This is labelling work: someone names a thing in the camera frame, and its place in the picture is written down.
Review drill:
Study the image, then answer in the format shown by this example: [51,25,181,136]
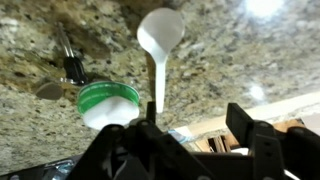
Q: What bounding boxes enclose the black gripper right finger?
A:
[225,102,320,180]

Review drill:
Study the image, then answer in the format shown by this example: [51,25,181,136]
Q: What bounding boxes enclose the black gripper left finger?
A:
[66,101,215,180]

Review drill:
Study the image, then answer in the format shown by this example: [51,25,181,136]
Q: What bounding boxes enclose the white plastic spoon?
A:
[136,7,186,115]

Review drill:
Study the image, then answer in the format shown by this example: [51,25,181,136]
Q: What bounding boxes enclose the wooden chair grey cushion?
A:
[191,118,306,156]

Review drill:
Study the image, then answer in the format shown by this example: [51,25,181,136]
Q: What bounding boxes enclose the green white plastic cup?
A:
[76,80,141,131]

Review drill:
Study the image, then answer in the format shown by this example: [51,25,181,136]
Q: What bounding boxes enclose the black handled metal utensil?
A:
[55,21,90,87]

